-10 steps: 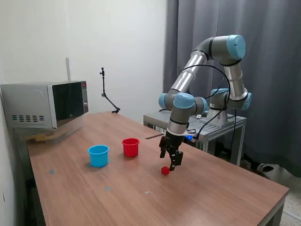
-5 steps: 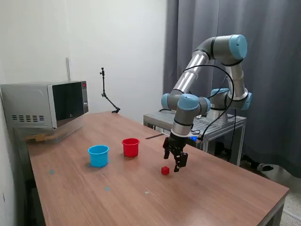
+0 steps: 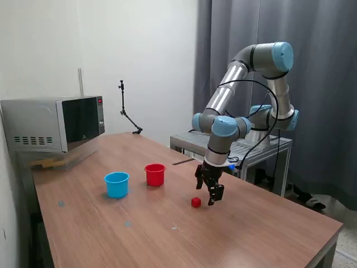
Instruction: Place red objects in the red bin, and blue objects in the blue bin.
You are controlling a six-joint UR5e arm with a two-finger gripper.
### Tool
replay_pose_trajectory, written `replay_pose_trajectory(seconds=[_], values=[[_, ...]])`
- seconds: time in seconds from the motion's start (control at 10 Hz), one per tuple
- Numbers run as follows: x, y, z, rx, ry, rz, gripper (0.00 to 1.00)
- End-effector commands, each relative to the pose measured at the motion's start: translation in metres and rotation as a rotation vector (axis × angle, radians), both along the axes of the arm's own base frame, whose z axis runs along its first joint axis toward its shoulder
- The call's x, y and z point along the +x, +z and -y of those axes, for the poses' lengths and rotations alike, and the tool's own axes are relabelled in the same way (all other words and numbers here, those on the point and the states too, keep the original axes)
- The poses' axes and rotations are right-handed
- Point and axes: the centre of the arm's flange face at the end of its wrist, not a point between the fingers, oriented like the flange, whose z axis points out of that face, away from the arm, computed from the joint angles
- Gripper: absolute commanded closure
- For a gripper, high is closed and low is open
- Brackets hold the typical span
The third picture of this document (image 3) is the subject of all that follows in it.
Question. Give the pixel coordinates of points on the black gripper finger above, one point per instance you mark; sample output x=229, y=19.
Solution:
x=199, y=181
x=217, y=193

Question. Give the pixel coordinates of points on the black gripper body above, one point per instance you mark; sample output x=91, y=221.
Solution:
x=213, y=174

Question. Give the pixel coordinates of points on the red cube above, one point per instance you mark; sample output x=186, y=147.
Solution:
x=196, y=202

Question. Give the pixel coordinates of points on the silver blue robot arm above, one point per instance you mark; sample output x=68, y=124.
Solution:
x=223, y=92

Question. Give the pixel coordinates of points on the red plastic cup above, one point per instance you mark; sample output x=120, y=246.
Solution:
x=155, y=177

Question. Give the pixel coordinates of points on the grey metal robot stand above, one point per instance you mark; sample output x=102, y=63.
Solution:
x=256, y=156

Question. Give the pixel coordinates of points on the blue plastic cup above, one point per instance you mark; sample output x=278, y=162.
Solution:
x=117, y=187

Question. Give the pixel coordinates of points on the grey curtain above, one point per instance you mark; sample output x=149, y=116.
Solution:
x=329, y=111

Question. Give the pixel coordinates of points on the white pole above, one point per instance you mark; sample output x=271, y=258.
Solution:
x=81, y=82

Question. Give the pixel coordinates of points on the wooden blocks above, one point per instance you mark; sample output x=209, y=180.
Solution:
x=46, y=163

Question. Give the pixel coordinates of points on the silver microwave oven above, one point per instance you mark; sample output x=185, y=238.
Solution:
x=36, y=120

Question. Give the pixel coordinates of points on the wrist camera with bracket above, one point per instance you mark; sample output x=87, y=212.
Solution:
x=233, y=165

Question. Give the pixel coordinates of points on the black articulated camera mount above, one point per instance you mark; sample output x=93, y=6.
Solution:
x=123, y=100

